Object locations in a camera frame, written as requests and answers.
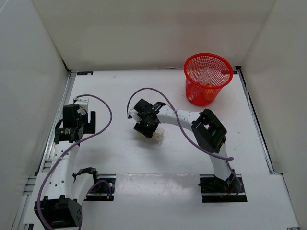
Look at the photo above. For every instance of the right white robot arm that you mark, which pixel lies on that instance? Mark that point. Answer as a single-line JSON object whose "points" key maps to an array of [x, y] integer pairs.
{"points": [[208, 131]]}

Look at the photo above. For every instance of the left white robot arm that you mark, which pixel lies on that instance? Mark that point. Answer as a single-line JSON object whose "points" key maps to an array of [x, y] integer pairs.
{"points": [[62, 196]]}

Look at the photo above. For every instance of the red mesh plastic bin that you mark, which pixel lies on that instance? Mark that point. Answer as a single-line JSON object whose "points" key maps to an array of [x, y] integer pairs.
{"points": [[222, 77]]}

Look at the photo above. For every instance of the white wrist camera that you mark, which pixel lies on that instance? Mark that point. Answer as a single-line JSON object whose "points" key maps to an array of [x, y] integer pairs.
{"points": [[82, 102], [133, 114]]}

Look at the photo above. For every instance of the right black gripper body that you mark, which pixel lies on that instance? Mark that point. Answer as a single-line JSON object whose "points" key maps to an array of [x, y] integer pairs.
{"points": [[146, 124]]}

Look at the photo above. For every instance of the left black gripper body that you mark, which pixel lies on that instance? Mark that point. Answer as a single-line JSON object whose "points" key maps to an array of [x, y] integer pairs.
{"points": [[83, 122]]}

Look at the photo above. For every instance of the clear bottle with yellow cap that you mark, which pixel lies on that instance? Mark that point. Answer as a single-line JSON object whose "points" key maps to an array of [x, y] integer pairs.
{"points": [[156, 139]]}

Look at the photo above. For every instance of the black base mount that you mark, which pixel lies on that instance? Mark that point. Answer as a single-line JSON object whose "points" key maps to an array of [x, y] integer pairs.
{"points": [[214, 190], [102, 192]]}

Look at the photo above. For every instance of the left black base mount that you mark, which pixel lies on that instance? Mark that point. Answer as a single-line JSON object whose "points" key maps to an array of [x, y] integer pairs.
{"points": [[102, 192]]}

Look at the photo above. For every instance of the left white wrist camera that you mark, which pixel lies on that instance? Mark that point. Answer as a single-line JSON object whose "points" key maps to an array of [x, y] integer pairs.
{"points": [[82, 102]]}

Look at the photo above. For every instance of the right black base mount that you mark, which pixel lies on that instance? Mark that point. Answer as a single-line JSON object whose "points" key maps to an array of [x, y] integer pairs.
{"points": [[214, 190]]}

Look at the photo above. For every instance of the clear bottle with blue cap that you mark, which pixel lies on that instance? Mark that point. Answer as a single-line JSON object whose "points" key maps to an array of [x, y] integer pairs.
{"points": [[204, 79]]}

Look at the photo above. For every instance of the orange plastic bottle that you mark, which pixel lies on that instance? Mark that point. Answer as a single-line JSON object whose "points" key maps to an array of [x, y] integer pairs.
{"points": [[191, 95]]}

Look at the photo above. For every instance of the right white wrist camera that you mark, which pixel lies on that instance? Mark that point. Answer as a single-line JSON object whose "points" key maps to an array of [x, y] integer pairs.
{"points": [[133, 114]]}

